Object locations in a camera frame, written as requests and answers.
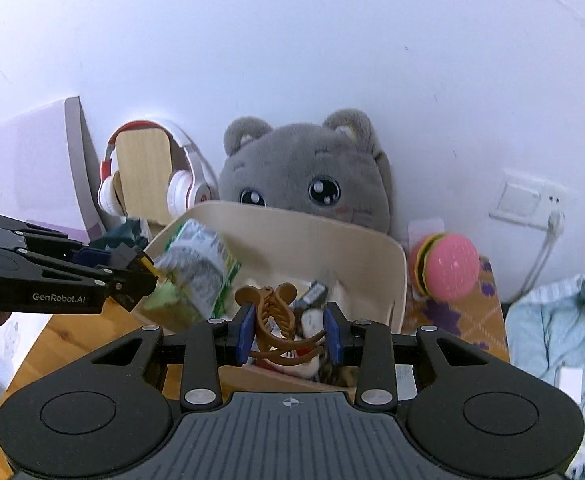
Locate tan hair claw clip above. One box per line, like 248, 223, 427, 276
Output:
234, 283, 325, 366

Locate brown scrunchie with white puff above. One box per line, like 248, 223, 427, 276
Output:
291, 309, 326, 382

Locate green white snack bag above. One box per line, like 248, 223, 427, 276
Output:
137, 219, 242, 333

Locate long dark printed box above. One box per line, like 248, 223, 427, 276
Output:
292, 281, 329, 311

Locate dark green tissue packet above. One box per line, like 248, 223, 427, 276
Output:
90, 218, 152, 250

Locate wooden headphone stand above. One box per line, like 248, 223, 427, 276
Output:
116, 124, 172, 226

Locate beige plastic storage bin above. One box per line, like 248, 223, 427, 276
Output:
146, 202, 407, 333

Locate red white headphones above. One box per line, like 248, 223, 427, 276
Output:
97, 118, 215, 225

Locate white purple box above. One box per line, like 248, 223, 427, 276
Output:
0, 96, 104, 243

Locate pink hamburger plush toy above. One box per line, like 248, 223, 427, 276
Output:
409, 232, 480, 302

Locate grey plush cat toy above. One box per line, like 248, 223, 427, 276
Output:
219, 108, 393, 234

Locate light green striped cloth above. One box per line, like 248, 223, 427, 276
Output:
505, 274, 585, 479

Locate white wall socket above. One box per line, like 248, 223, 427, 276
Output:
489, 171, 571, 231

